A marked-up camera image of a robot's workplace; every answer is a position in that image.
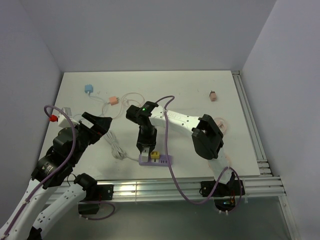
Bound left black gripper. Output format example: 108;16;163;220
70;111;112;164

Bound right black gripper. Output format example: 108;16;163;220
136;125;158;154

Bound white plug adapter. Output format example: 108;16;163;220
140;147;150;163

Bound yellow plug adapter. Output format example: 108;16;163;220
149;151;161;160

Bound purple power strip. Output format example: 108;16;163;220
138;154;173;167

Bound brown pink plug adapter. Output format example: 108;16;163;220
209;91;217;102

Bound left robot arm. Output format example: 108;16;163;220
0;112;113;240

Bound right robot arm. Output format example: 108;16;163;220
125;101;237;195

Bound blue plug adapter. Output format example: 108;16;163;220
84;84;94;95

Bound round pink power socket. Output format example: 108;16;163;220
208;149;231;174

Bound white power strip cable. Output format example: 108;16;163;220
103;131;140;162

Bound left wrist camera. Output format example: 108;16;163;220
49;107;79;128

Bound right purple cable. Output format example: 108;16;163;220
154;94;243;213

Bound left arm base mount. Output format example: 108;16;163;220
77;184;116;221

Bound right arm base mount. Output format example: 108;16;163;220
211;178;246;213

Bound aluminium side rail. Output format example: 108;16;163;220
231;71;273;177

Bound aluminium front rail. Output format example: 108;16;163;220
23;174;287;206

